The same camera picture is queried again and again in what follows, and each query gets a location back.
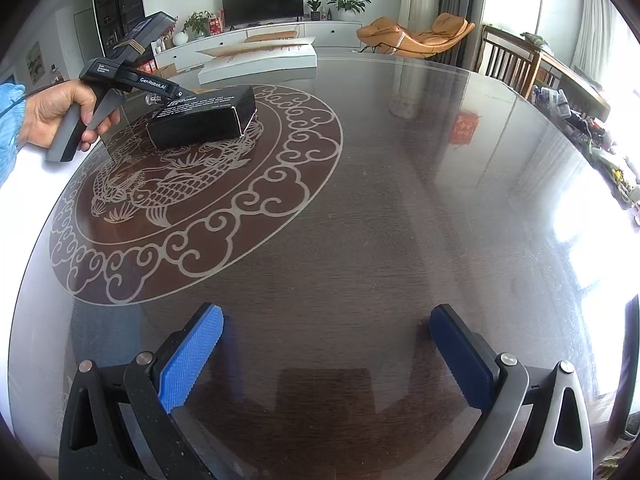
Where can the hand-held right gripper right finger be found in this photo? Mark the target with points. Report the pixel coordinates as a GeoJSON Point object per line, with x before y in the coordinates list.
{"type": "Point", "coordinates": [462, 360]}

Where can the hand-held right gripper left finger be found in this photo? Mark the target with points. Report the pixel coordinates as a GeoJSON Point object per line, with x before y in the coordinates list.
{"type": "Point", "coordinates": [192, 355]}

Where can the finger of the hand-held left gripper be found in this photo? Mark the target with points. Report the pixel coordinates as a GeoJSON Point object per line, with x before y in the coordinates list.
{"type": "Point", "coordinates": [186, 94]}

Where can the black cardboard box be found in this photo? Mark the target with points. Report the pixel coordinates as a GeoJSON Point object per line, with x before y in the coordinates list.
{"type": "Point", "coordinates": [200, 125]}

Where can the white cardboard box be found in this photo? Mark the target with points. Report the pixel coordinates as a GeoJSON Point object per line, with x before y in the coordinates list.
{"type": "Point", "coordinates": [260, 62]}

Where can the person's left forearm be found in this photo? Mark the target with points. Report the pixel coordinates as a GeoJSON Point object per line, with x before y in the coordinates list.
{"type": "Point", "coordinates": [10, 125]}

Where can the person's left hand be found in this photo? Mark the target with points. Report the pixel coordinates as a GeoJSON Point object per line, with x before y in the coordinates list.
{"type": "Point", "coordinates": [50, 110]}

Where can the small cardboard box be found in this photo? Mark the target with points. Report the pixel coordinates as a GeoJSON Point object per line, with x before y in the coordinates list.
{"type": "Point", "coordinates": [166, 68]}

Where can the vase with red flowers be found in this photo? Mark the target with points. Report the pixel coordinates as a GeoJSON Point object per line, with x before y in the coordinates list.
{"type": "Point", "coordinates": [180, 39]}

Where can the bushy potted plant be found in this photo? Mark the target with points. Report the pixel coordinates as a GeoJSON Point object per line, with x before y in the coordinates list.
{"type": "Point", "coordinates": [197, 22]}

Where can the red gift box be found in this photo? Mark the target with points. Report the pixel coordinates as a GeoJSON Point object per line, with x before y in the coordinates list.
{"type": "Point", "coordinates": [217, 22]}

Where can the wooden stool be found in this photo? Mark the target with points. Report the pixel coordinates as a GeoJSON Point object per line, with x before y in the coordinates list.
{"type": "Point", "coordinates": [272, 35]}

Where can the black television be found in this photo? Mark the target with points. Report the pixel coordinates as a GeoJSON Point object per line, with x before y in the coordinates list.
{"type": "Point", "coordinates": [262, 4]}

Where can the small potted plant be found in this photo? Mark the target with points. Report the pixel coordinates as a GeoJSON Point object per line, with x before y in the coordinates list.
{"type": "Point", "coordinates": [314, 7]}

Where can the white television cabinet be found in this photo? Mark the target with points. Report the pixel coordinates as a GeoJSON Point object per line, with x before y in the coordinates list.
{"type": "Point", "coordinates": [330, 32]}

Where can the dark chair back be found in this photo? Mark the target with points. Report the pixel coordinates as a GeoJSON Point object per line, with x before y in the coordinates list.
{"type": "Point", "coordinates": [627, 360]}

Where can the large-leaf potted plant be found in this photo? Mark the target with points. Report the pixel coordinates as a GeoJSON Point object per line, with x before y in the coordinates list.
{"type": "Point", "coordinates": [348, 2]}

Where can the orange lounge chair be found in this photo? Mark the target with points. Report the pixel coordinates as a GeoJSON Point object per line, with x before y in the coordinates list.
{"type": "Point", "coordinates": [400, 35]}

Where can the pile of assorted small items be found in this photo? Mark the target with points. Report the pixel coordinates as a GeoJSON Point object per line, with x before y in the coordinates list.
{"type": "Point", "coordinates": [600, 135]}

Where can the wooden side table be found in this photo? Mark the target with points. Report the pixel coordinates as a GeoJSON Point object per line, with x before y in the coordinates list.
{"type": "Point", "coordinates": [570, 80]}

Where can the wooden chair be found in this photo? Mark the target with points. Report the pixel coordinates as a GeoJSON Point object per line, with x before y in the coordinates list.
{"type": "Point", "coordinates": [505, 60]}

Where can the white sheer curtain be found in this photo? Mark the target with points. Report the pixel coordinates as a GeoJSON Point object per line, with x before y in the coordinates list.
{"type": "Point", "coordinates": [587, 25]}

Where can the framed wall picture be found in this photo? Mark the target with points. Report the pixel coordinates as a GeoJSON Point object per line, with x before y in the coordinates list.
{"type": "Point", "coordinates": [34, 62]}

